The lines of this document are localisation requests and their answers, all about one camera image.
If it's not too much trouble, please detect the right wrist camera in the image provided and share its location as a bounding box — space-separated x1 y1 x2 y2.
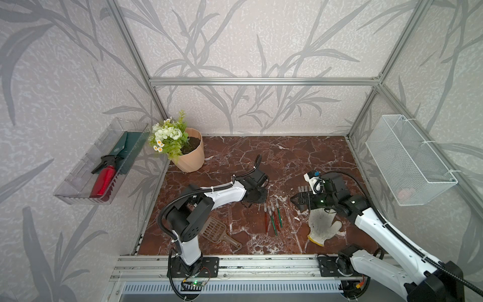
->
304 171 323 195

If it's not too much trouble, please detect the artificial white flower plant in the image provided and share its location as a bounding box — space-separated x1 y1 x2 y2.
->
148 110 189 163

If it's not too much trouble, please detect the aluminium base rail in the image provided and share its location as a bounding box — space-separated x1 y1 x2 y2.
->
109 253 427 282

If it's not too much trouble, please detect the green carving knife right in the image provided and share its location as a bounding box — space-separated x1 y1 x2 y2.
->
275 200 283 229

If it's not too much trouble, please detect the small circuit board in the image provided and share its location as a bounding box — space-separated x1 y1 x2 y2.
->
181 279 209 292

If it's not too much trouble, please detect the clear plastic wall tray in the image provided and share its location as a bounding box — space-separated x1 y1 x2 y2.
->
54 118 149 205

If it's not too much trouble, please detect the terracotta flower pot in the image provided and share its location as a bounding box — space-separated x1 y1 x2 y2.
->
175 127 205 173

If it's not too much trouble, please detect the brown plastic scoop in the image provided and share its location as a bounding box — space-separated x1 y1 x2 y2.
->
201 216 242 249

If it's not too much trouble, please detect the green carving knife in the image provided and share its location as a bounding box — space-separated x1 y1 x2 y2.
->
275 200 283 229
268 206 278 236

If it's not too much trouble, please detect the white work glove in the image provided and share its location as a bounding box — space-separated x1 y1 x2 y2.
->
308 208 342 247

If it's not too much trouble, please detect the white wire mesh basket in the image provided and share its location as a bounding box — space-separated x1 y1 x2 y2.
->
366 115 459 206

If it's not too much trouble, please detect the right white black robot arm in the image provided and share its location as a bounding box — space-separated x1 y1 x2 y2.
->
291 171 482 301

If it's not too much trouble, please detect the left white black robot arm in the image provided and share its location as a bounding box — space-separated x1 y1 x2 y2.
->
157 167 269 269

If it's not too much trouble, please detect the green garden trowel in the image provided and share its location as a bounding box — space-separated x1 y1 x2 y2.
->
110 132 148 175

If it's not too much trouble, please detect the green carving knife left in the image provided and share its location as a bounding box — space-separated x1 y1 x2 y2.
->
268 206 278 236

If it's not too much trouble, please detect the red spray bottle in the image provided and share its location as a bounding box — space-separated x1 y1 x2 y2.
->
89 156 122 201

